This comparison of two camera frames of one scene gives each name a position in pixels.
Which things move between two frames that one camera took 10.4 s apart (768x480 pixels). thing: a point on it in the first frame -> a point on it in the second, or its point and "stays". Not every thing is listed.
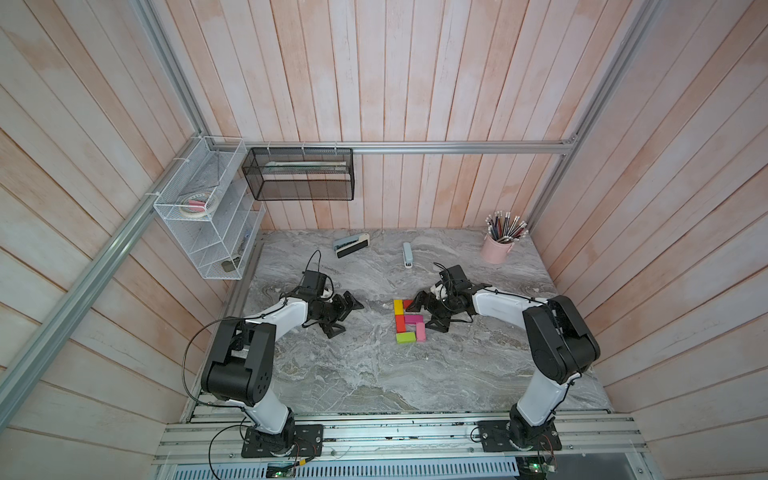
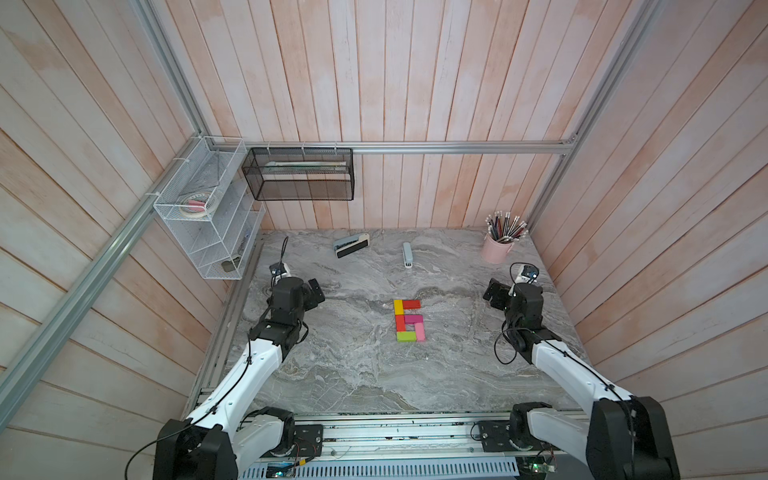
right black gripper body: [441, 309] -> [502, 299]
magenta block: [414, 318] stays
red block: [400, 323] stays
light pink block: [421, 331] stays
